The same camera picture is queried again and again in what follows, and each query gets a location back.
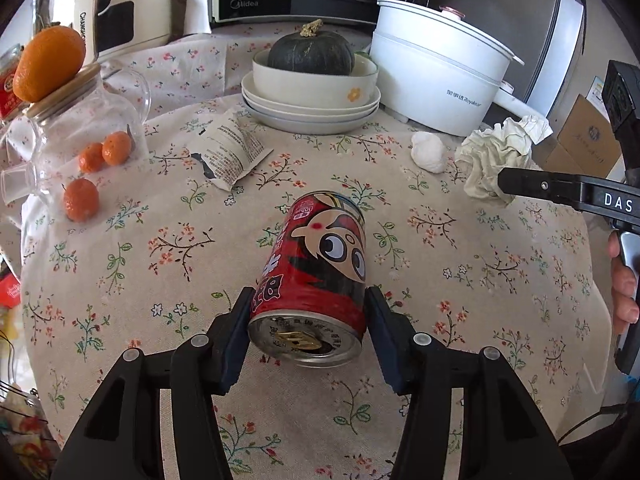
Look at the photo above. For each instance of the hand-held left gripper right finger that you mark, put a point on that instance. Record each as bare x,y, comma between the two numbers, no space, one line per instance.
386,342

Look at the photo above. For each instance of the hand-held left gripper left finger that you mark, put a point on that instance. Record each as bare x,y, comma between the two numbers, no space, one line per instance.
235,347

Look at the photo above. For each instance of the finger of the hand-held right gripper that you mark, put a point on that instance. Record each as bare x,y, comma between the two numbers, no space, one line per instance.
540,185

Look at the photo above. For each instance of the cream paper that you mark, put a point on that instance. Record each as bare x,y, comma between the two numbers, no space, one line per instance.
495,155

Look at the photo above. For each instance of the red cartoon drink can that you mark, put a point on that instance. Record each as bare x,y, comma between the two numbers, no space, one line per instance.
320,270

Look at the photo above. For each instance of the person's right hand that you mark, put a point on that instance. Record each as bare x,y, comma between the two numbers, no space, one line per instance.
624,295

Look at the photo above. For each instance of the cardboard box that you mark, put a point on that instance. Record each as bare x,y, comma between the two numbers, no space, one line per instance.
585,135

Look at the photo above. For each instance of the white electric cooking pot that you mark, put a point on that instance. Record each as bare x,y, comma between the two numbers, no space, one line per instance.
430,65

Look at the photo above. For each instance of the grey refrigerator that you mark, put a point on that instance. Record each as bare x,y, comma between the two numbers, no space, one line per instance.
550,20

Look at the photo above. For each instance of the torn white packet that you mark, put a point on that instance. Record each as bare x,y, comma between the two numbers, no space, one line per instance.
230,147

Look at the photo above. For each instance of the small orange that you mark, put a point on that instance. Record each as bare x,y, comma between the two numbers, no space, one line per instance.
117,148
91,157
81,200

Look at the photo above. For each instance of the colourful snack bag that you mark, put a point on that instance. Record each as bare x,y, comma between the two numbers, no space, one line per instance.
25,425

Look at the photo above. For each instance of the cream bowl with flower print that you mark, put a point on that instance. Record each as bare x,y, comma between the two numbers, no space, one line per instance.
310,90

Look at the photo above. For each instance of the dark green pumpkin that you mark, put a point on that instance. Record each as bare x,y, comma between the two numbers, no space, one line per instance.
310,52

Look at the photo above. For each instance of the glass jar with wooden lid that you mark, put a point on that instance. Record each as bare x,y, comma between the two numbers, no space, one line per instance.
90,115

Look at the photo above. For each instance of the large orange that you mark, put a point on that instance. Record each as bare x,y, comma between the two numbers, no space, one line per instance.
47,62

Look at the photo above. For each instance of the red label jar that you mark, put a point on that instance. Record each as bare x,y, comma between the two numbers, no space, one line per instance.
10,90

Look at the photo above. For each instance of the wall notice sheet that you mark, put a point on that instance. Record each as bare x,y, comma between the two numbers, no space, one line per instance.
597,91

